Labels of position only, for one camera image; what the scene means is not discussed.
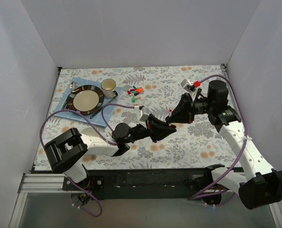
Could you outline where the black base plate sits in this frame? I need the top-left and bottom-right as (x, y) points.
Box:
(62, 170), (233, 201)

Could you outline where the black rimmed dinner plate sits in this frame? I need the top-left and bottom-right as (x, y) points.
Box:
(67, 85), (105, 115)

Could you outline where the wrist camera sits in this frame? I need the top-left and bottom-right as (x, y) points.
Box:
(181, 79), (202, 100)
(138, 106), (150, 127)

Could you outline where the steel spoon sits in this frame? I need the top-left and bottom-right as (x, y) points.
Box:
(62, 81), (77, 109)

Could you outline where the cream enamel mug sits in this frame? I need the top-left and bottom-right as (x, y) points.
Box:
(101, 79), (117, 98)

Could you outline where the aluminium frame rail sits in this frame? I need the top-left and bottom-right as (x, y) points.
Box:
(10, 169), (282, 228)

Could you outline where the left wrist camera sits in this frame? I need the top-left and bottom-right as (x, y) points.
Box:
(138, 106), (150, 127)

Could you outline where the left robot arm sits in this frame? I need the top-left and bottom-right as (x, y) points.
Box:
(43, 114), (176, 190)

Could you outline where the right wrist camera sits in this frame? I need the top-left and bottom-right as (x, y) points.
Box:
(181, 79), (202, 100)

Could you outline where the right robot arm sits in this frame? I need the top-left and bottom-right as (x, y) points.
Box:
(165, 79), (282, 209)

